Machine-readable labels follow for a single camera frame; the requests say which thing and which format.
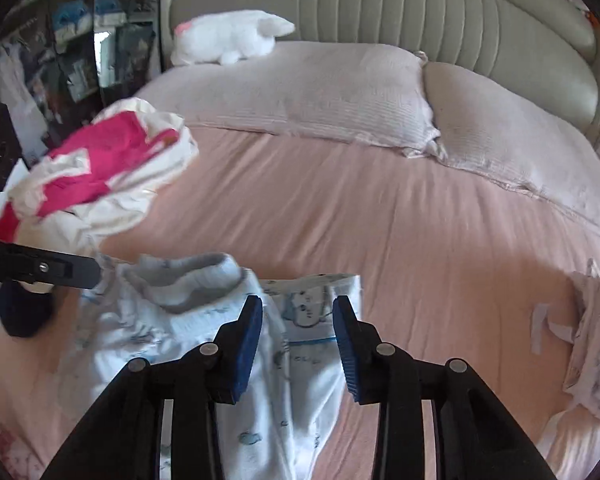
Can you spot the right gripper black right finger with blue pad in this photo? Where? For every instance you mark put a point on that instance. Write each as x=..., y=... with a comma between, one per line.
x=475, y=437

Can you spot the beige waffle pillow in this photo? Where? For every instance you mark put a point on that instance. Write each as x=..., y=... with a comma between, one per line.
x=488, y=130
x=369, y=94

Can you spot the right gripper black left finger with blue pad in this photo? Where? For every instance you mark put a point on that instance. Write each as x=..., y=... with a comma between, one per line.
x=119, y=436

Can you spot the left beige waffle pillow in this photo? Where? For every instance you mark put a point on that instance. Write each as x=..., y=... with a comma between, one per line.
x=369, y=94

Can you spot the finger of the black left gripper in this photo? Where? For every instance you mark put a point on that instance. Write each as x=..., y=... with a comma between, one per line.
x=33, y=265

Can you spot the white plush toy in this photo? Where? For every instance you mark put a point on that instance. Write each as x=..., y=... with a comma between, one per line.
x=227, y=38

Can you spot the dark navy garment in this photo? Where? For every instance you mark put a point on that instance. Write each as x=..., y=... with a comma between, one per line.
x=23, y=313

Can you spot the right beige waffle pillow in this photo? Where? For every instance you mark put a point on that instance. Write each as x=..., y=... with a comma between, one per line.
x=488, y=130

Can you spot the pink kitty print fleece sleeve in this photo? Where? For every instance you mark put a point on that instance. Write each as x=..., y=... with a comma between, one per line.
x=14, y=455

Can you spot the light blue cartoon print pajama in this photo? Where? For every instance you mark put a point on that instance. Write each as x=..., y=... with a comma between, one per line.
x=159, y=309

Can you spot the white patterned folded cloth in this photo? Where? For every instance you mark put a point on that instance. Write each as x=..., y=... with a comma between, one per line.
x=582, y=377

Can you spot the pink and cream garment pile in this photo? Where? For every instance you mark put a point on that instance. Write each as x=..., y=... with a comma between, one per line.
x=101, y=181

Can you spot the beige padded headboard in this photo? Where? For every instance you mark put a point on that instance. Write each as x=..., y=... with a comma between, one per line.
x=544, y=50

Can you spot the dark glass cabinet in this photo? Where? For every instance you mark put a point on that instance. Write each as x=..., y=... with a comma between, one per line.
x=63, y=61

